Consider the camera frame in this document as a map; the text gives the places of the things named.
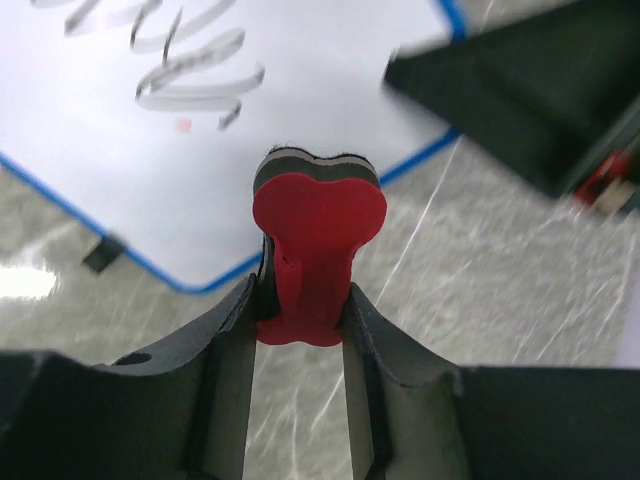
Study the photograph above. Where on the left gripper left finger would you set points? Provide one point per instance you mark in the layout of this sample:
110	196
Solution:
175	409

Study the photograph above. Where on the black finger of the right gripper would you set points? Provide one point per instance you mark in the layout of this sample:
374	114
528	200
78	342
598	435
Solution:
549	96

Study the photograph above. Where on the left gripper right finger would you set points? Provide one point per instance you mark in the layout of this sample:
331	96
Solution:
415	415

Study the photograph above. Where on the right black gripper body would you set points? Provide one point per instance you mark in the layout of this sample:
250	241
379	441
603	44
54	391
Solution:
605	179

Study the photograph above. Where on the red bone-shaped eraser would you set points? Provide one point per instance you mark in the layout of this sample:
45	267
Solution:
315	213

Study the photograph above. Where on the blue framed whiteboard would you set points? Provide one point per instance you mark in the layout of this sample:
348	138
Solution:
146	120

